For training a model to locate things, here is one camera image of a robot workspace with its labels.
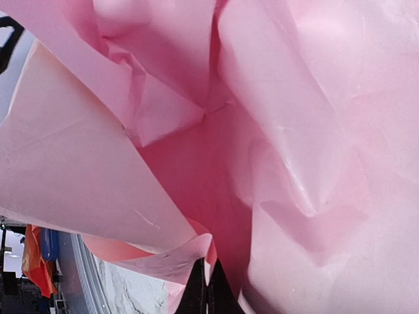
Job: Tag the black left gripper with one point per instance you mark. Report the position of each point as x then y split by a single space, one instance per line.
8 48

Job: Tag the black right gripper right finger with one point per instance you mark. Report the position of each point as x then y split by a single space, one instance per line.
221 299

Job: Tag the aluminium front rail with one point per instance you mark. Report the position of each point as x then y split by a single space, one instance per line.
80 286

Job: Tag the pink wrapping paper sheet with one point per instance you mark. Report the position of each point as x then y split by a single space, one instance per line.
279 138

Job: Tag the orange cloth in background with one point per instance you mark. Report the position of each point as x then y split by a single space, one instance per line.
34 266

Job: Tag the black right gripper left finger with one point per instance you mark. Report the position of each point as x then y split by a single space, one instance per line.
194 298

